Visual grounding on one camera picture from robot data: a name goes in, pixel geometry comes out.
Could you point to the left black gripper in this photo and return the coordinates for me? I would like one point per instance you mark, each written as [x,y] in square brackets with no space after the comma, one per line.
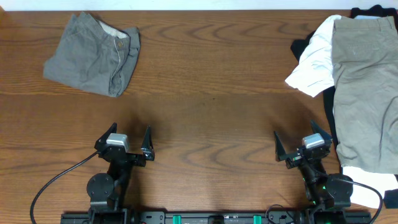
[148,151]

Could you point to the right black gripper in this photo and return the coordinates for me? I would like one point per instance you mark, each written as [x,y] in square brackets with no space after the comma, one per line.
[281,155]

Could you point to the white t-shirt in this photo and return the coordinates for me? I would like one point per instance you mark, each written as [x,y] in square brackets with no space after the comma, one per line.
[317,62]

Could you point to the khaki green shorts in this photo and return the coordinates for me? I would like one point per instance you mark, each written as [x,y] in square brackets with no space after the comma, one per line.
[364,58]

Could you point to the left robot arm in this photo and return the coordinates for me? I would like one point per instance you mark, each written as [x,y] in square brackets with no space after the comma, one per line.
[107,190]

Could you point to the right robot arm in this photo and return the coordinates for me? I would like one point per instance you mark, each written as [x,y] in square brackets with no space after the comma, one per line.
[326,191]

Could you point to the folded dark grey shorts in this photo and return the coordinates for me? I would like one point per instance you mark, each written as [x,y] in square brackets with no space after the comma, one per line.
[94,57]

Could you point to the black garment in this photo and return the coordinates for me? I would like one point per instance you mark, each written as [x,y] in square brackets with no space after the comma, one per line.
[329,105]

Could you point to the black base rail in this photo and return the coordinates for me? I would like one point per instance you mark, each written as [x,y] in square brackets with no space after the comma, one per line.
[185,218]

